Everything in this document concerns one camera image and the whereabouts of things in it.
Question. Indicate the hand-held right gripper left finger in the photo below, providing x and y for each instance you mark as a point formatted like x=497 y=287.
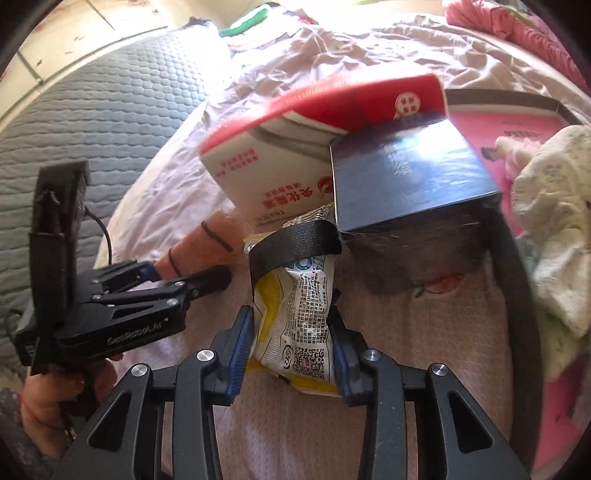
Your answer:
x=231 y=360

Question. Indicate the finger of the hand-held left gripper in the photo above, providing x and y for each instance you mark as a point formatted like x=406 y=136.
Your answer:
x=207 y=281
x=134 y=276

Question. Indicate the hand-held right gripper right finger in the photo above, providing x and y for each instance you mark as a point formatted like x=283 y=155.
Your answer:
x=348 y=360

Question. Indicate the peach sock packet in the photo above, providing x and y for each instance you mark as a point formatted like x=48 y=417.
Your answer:
x=207 y=244

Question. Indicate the yellow and white snack packet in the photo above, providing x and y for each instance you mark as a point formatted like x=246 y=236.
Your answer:
x=295 y=323

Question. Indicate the white floral cloth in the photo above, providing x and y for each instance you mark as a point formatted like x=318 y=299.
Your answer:
x=554 y=207

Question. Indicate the person's left forearm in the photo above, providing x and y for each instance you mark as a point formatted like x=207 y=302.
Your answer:
x=18 y=447

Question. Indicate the person's left hand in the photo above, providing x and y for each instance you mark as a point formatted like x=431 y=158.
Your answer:
x=60 y=401

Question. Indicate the lilac patterned quilt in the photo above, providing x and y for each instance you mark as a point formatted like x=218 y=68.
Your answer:
x=415 y=346

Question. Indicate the black fabric band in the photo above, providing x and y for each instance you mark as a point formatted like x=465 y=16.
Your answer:
x=295 y=240

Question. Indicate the red and white carton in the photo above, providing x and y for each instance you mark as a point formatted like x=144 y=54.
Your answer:
x=277 y=175

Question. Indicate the grey quilted headboard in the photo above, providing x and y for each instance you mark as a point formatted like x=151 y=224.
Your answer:
x=115 y=115

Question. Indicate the dark blue box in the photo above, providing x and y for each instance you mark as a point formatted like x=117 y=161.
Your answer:
x=406 y=175

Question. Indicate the pink book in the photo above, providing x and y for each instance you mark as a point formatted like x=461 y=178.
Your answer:
x=480 y=134

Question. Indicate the pink and cream plush toy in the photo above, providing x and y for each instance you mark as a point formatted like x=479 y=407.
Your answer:
x=512 y=152

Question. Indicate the stack of folded clothes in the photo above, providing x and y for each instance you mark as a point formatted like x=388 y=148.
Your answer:
x=244 y=19

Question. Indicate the pink blanket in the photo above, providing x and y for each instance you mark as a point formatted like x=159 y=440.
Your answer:
x=508 y=23

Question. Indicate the cream wall cabinets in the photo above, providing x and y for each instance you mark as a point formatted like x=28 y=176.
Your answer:
x=115 y=18

